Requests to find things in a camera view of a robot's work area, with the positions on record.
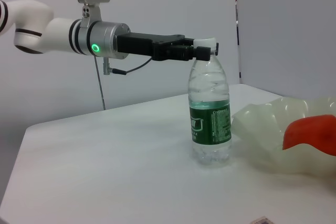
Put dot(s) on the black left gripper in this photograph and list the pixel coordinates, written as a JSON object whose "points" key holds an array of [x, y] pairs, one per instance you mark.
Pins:
{"points": [[141, 44]]}

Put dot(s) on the clear green-label water bottle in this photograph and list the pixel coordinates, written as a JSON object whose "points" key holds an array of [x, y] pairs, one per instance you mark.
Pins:
{"points": [[210, 124]]}

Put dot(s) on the red tomato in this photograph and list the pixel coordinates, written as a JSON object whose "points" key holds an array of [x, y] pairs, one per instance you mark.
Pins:
{"points": [[309, 132]]}

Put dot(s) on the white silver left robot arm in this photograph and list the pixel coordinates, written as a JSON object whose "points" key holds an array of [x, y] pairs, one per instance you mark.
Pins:
{"points": [[52, 35]]}

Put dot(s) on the pale green glass fruit plate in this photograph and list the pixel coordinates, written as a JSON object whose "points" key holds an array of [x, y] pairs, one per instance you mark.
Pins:
{"points": [[262, 129]]}

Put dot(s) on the beige eraser with barcode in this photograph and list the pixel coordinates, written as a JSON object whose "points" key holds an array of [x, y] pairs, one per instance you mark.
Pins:
{"points": [[262, 221]]}

